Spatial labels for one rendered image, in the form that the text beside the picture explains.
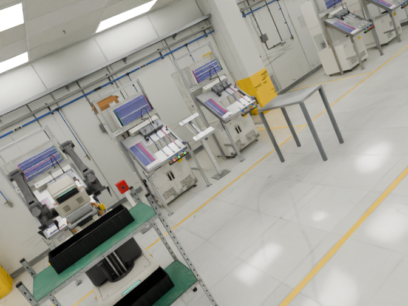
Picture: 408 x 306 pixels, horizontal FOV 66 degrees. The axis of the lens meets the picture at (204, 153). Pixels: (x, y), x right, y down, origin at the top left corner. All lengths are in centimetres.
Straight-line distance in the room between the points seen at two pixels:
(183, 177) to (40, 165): 201
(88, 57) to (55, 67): 61
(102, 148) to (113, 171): 48
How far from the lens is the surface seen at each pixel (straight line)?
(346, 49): 765
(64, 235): 464
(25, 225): 628
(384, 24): 884
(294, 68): 877
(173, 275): 265
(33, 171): 464
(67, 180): 283
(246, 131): 553
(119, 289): 315
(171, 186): 487
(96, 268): 334
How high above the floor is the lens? 170
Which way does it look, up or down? 15 degrees down
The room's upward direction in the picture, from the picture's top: 28 degrees counter-clockwise
